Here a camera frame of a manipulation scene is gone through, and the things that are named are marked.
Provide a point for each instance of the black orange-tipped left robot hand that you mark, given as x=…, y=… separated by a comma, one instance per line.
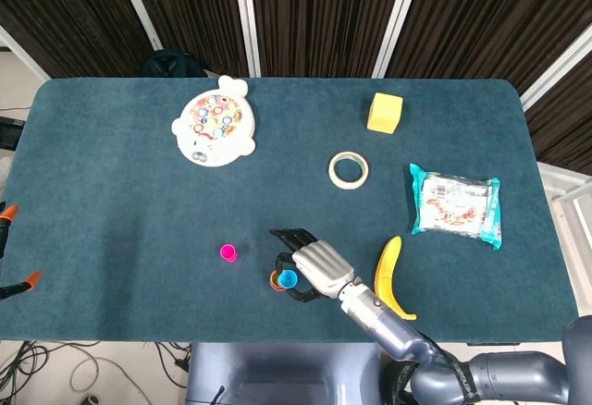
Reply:
x=30, y=280

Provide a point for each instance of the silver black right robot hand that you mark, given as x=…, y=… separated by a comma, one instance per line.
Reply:
x=324, y=268

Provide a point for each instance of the light blue plastic cup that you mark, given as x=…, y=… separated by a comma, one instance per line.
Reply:
x=287, y=278

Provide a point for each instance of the magenta plastic cup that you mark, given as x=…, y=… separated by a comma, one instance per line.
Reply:
x=227, y=252

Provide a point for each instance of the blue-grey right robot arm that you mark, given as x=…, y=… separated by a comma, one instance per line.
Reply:
x=384, y=322

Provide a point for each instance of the orange plastic cup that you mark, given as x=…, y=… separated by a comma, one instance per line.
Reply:
x=274, y=285

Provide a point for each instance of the yellow banana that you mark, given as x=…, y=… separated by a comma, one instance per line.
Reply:
x=388, y=261

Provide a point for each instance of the beige masking tape roll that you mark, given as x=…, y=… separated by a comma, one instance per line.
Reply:
x=349, y=185

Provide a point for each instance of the blue-grey robot torso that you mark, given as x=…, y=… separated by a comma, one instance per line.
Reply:
x=277, y=372

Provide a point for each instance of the blue felt table cover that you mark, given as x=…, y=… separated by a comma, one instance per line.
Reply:
x=115, y=192

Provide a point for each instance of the grey floor caster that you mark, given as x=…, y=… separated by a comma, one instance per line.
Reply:
x=90, y=399

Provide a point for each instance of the black trash bag bin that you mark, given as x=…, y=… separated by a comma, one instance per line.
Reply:
x=395, y=386

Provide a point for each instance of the teal snack packet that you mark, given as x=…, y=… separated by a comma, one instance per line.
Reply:
x=455, y=206

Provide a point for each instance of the black box device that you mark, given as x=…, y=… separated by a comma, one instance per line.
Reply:
x=9, y=134

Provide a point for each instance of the yellow sponge block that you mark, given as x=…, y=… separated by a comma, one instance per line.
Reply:
x=384, y=114

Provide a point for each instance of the white fishing game toy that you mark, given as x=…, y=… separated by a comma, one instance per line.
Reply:
x=213, y=123

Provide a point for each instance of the white metal rack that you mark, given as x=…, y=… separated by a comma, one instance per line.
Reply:
x=562, y=190

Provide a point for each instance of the dark brown slatted partition panel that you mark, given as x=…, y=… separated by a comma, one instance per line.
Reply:
x=569, y=123
x=319, y=16
x=60, y=7
x=194, y=7
x=485, y=16

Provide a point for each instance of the black backpack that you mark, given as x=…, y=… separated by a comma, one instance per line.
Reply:
x=171, y=65

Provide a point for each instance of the white partition frame post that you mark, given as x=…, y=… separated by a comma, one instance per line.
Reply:
x=23, y=57
x=398, y=16
x=247, y=16
x=555, y=76
x=137, y=3

